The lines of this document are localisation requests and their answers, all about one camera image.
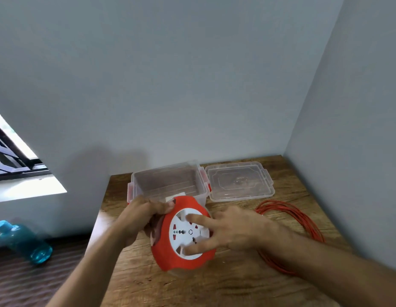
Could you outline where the teal plastic bottle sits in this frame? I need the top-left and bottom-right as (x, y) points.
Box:
(0, 220), (53, 265)

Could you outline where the clear plastic box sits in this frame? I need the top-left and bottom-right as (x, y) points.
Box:
(127, 160), (212, 207)

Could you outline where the black window frame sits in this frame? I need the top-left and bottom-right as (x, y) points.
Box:
(0, 107), (53, 182)

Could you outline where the person's left hand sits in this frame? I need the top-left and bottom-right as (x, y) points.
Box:
(113, 195), (175, 248)

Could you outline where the white window sill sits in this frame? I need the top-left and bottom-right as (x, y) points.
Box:
(0, 174), (68, 204)

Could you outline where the clear plastic lid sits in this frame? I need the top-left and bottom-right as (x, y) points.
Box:
(205, 161), (276, 203)

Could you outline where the red extension cord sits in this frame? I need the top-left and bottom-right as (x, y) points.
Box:
(254, 200), (326, 276)

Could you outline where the red and white cable reel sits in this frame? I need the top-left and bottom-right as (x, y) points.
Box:
(149, 195), (217, 277)

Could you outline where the person's right forearm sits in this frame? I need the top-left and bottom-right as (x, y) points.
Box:
(262, 226), (396, 307)

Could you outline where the person's left forearm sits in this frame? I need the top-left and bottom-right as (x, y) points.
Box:
(46, 233), (128, 307)

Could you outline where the person's right hand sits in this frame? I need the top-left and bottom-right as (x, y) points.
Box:
(182, 206), (275, 256)

